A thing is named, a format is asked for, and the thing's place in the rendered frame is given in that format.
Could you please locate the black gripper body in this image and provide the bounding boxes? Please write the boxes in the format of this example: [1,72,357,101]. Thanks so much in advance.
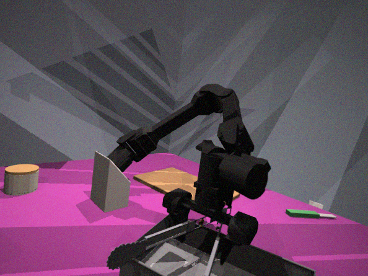
[162,176,258,245]

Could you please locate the light wooden board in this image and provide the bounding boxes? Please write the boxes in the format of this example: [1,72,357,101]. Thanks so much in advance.
[133,167,198,200]

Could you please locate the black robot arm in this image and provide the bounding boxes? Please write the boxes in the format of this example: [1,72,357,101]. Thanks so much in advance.
[107,84,271,209]

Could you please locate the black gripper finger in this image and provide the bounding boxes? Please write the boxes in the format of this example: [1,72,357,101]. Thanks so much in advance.
[221,233,242,265]
[167,207,190,243]

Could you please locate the grey oval container with orange lid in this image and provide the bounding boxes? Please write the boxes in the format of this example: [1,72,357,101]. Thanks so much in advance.
[3,164,39,195]

